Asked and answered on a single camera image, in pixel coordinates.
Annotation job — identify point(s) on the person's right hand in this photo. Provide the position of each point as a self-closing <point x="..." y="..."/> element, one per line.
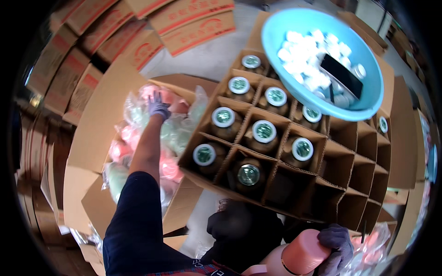
<point x="334" y="246"/>

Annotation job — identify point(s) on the person's left hand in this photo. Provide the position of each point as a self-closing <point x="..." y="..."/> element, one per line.
<point x="158" y="108"/>

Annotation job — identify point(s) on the person's right fingers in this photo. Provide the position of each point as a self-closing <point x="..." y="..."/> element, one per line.
<point x="340" y="260"/>

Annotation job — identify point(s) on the person's left fingers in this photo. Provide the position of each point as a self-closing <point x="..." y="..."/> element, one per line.
<point x="155" y="97"/>

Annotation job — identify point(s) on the pink plastic bottle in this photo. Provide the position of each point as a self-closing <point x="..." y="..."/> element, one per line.
<point x="297" y="257"/>

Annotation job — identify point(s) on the clear bag of pink lids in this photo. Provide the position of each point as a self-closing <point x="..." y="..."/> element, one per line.
<point x="373" y="243"/>

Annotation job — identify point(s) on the bags of pink green lids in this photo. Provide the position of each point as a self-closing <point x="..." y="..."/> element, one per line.
<point x="176" y="131"/>

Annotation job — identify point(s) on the open brown carton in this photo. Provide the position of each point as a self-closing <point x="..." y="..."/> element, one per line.
<point x="93" y="124"/>

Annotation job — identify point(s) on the stack of red-printed cartons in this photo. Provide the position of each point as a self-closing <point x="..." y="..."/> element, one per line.
<point x="114" y="38"/>

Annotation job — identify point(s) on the brown carton with dividers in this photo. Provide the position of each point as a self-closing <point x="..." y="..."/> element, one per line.
<point x="345" y="179"/>

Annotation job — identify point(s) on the person's legs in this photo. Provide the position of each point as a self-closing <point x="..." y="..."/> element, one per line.
<point x="241" y="227"/>

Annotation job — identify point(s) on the group of white-lidded brown jars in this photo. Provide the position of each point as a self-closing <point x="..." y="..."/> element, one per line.
<point x="264" y="131"/>

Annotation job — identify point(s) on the brown jar with foil seal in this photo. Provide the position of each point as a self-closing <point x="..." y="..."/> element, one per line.
<point x="248" y="175"/>

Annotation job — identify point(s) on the person's body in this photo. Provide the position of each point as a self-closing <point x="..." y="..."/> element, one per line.
<point x="138" y="227"/>

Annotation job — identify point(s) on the light blue plastic basin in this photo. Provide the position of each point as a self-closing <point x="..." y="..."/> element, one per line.
<point x="276" y="41"/>

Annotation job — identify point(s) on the stack of flattened cardboard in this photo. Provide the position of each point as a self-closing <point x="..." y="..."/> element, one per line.
<point x="38" y="179"/>

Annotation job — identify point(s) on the pile of white caps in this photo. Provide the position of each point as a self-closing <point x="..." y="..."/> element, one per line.
<point x="304" y="58"/>

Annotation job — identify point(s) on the black phone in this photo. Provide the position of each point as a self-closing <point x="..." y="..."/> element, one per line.
<point x="342" y="74"/>

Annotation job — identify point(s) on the plain brown carton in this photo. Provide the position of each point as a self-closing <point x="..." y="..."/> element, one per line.
<point x="362" y="29"/>

